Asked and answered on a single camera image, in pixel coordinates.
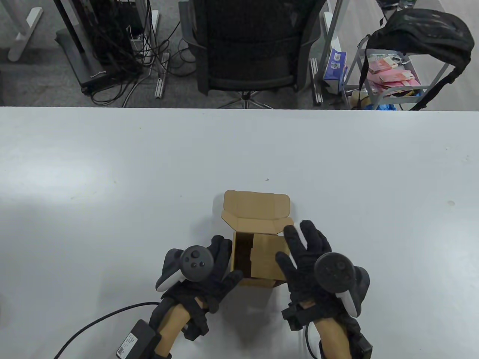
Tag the person's right hand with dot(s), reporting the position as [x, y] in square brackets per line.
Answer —
[303, 273]

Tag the person's left hand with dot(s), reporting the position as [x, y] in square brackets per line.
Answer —
[220, 288]

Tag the small brown mailer box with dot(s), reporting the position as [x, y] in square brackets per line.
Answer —
[258, 209]

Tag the person's left forearm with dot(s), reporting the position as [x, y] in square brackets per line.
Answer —
[173, 329]

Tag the person's right forearm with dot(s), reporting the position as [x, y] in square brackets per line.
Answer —
[335, 340]

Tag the blue and white box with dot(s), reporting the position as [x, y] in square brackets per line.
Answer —
[333, 67]

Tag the dark grey right hand controller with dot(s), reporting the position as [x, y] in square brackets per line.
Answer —
[335, 271]

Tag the dark grey hand controller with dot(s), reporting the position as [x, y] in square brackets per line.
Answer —
[335, 271]
[196, 263]

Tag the dark grey left hand controller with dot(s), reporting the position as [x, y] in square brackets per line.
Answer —
[196, 263]

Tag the tan bag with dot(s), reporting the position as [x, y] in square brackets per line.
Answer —
[355, 98]

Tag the blue plastic bag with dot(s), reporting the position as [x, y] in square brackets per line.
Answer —
[385, 107]

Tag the grey metal cart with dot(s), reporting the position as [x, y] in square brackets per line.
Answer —
[398, 89]

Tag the stack of pink packets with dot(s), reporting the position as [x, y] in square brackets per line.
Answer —
[389, 76]

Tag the black mesh office chair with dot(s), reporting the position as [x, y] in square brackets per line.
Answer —
[250, 45]

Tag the grey desk leg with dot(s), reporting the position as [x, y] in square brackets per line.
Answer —
[331, 26]

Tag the grey monitor stand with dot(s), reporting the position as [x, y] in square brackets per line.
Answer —
[80, 63]

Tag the black backpack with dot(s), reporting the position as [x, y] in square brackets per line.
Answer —
[423, 30]

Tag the black computer tower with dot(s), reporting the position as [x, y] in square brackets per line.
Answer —
[112, 22]

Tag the white desk leg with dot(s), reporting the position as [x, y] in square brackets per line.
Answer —
[24, 33]

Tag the aluminium rail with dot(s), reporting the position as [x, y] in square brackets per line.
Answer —
[160, 84]
[317, 86]

